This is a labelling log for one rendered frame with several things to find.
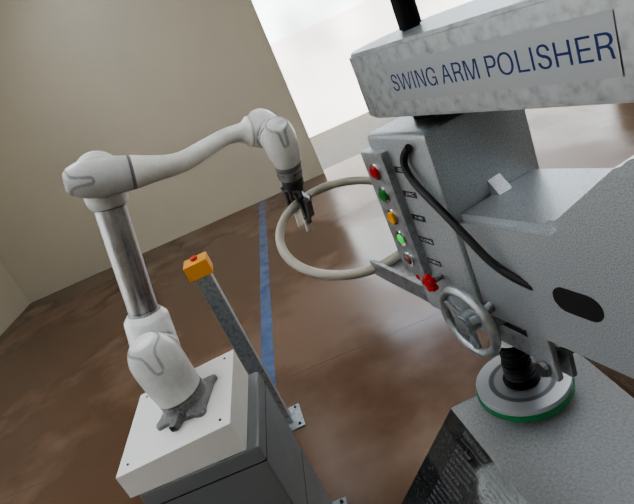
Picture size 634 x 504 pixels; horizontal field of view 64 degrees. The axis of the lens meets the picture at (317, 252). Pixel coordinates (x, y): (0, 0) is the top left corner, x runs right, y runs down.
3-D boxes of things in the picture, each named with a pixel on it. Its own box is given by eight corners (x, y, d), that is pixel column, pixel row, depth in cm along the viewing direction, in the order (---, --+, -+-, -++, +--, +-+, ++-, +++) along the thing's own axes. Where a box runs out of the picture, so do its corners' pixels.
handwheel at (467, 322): (543, 344, 90) (523, 274, 85) (502, 375, 88) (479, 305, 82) (485, 317, 104) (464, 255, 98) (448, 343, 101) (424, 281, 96)
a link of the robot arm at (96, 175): (126, 150, 140) (123, 148, 152) (55, 161, 134) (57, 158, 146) (137, 196, 144) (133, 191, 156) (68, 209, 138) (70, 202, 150)
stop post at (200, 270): (299, 404, 293) (212, 243, 253) (305, 425, 274) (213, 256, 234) (267, 419, 291) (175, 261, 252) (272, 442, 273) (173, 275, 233)
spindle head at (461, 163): (648, 314, 90) (603, 69, 74) (561, 383, 85) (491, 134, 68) (502, 267, 122) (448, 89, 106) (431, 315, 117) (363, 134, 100)
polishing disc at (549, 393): (489, 427, 112) (488, 423, 111) (468, 366, 131) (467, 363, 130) (589, 401, 107) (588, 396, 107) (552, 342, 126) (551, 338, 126)
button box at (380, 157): (436, 272, 106) (391, 147, 96) (426, 279, 105) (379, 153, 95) (414, 264, 113) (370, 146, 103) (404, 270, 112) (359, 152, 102)
